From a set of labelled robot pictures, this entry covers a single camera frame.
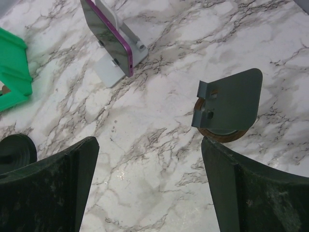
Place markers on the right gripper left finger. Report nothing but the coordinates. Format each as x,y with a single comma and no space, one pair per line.
49,195

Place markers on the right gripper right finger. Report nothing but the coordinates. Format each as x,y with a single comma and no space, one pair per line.
249,196

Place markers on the brown base phone stand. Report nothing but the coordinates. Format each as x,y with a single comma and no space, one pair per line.
228,107

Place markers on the purple edged phone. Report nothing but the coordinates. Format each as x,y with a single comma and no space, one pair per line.
106,33

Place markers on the black centre phone stand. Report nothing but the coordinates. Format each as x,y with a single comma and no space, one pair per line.
16,151

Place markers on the white folding phone stand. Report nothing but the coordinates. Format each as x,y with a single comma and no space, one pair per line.
107,68

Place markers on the green plastic bin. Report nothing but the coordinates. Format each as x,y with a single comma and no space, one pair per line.
14,72

